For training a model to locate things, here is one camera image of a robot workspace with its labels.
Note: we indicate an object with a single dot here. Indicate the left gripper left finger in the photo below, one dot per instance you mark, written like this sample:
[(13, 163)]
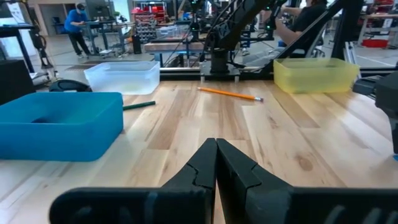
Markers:
[(186, 202)]

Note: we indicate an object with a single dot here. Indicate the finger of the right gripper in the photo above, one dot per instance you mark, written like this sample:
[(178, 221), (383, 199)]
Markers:
[(395, 137)]

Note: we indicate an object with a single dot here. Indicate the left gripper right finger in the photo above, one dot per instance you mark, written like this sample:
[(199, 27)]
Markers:
[(264, 205)]

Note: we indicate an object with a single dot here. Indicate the dark green crayon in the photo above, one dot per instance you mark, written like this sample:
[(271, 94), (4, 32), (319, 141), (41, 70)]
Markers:
[(140, 105)]

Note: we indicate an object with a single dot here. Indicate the orange pencil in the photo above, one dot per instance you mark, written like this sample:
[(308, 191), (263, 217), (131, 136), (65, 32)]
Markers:
[(230, 94)]

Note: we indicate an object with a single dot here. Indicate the blue plastic bin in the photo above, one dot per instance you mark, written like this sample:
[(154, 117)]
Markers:
[(62, 140)]

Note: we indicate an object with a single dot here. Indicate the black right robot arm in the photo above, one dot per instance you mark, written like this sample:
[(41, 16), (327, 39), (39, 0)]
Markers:
[(236, 21)]

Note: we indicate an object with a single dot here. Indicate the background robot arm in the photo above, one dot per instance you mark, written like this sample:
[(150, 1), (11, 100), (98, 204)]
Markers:
[(195, 25)]

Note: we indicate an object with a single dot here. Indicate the red crate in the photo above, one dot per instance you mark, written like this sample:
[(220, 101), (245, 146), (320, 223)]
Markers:
[(374, 43)]

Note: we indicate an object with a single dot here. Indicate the yellow translucent plastic bin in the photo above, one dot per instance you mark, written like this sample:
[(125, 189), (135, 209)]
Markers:
[(314, 77)]

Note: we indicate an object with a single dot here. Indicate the person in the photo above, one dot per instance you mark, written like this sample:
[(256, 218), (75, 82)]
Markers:
[(74, 21), (308, 18)]

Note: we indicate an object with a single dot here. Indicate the clear plastic bin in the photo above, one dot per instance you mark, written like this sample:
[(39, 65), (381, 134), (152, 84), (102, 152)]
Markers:
[(124, 81)]

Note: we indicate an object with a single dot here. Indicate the wooden workbench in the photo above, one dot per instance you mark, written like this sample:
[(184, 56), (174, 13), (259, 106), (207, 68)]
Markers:
[(171, 46)]

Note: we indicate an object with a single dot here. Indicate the red parts bin rack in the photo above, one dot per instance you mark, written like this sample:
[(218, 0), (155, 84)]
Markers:
[(146, 28)]

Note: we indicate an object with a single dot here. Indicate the metal workbench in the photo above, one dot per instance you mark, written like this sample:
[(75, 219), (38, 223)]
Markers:
[(109, 26)]

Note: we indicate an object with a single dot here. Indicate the black cabinet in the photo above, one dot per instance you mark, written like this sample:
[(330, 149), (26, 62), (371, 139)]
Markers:
[(15, 81)]

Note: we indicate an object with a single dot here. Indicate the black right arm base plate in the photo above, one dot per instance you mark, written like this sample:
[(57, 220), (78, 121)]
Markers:
[(220, 71)]

